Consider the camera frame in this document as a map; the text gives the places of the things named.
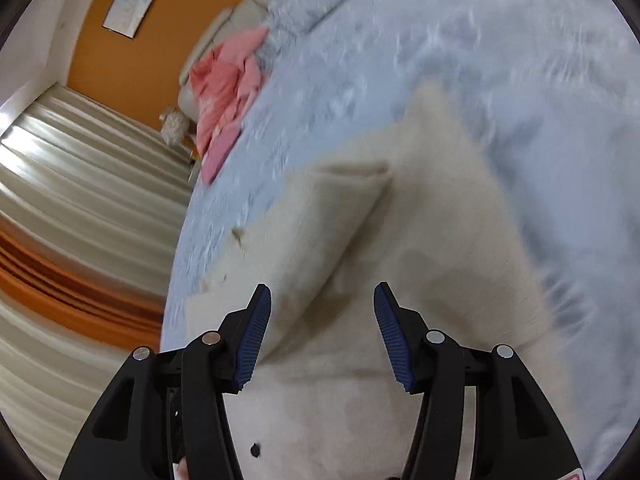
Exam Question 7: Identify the pink garment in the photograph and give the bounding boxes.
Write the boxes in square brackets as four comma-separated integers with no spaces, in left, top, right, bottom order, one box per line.
[189,27,271,185]

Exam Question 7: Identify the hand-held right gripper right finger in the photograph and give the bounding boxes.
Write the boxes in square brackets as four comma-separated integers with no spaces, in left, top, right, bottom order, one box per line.
[373,282,586,480]

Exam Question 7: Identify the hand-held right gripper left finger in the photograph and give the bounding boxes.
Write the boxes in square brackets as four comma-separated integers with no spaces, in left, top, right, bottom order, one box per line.
[59,283,273,480]

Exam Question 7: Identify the cream padded headboard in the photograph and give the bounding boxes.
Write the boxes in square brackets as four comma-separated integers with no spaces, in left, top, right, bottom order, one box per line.
[178,0,301,120]

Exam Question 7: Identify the cream small garment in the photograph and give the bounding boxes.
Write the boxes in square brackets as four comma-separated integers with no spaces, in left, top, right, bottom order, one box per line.
[183,79,587,480]

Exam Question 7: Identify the fluffy beige toy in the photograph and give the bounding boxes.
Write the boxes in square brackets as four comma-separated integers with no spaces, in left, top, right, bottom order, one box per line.
[159,107,190,147]

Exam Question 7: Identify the light blue fluffy blanket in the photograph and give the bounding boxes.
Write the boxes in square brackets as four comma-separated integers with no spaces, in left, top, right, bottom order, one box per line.
[160,0,640,480]

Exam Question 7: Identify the cream and orange curtain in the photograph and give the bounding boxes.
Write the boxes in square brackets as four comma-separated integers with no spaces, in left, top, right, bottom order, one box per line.
[0,83,197,461]

